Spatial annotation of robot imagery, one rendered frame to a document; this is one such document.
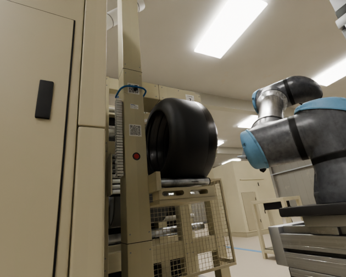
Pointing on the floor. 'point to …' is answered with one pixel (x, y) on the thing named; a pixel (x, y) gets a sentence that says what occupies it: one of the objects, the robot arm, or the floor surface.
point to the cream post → (132, 189)
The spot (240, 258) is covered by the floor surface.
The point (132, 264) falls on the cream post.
